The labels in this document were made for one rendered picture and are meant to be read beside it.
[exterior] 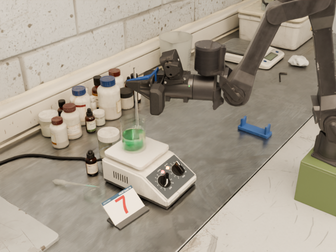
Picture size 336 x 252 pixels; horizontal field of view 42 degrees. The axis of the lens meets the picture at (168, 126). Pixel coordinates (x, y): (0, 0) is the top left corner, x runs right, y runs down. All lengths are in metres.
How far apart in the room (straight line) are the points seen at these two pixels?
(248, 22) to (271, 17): 1.16
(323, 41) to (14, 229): 0.75
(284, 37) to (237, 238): 1.21
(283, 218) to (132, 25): 0.94
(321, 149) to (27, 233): 0.67
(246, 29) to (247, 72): 1.14
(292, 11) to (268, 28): 0.06
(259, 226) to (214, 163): 0.26
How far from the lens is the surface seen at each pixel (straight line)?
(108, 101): 1.37
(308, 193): 1.07
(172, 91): 0.97
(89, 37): 1.51
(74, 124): 1.29
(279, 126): 1.39
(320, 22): 0.91
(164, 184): 1.02
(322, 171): 1.03
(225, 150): 1.24
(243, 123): 1.34
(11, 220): 1.05
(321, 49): 0.94
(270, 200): 1.08
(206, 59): 0.93
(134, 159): 1.04
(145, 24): 1.71
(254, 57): 0.93
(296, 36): 2.00
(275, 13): 0.90
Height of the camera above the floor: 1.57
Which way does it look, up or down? 30 degrees down
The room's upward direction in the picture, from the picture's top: straight up
